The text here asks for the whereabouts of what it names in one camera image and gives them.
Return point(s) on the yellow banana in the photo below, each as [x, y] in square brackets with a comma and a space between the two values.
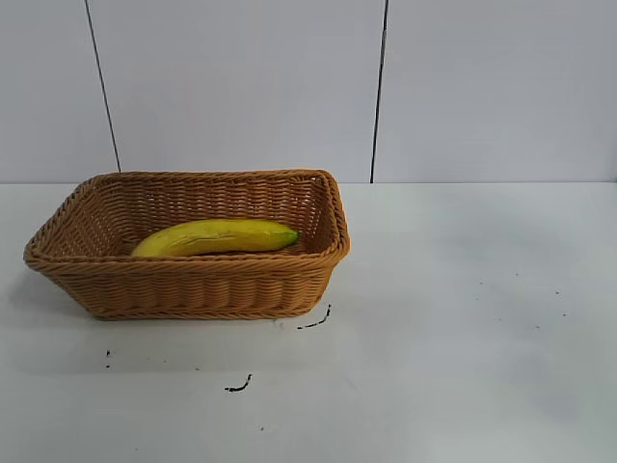
[217, 238]

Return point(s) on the woven wicker rectangular basket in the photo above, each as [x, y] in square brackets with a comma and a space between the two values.
[193, 284]

